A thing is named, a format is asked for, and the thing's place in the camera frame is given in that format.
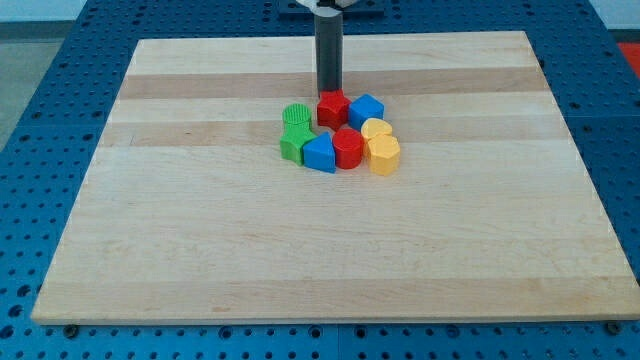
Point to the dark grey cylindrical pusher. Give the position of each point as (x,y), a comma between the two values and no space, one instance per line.
(328,27)

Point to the red star block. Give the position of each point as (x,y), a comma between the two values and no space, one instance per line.
(332,109)

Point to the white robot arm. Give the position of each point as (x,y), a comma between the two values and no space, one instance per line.
(325,3)

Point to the green star block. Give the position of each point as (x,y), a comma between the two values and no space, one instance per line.
(293,140)

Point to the blue cube block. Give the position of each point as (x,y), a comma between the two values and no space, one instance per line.
(363,108)

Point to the green cylinder block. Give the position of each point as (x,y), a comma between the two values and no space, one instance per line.
(296,114)

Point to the yellow heart block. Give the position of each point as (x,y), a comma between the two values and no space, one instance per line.
(372,128)

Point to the red cylinder block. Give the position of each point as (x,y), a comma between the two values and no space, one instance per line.
(348,146)

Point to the blue triangle block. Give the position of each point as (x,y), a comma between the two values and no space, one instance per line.
(319,154)

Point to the yellow hexagon block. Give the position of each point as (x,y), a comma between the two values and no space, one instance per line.
(384,154)

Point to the wooden board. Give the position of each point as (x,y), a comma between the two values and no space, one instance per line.
(188,214)

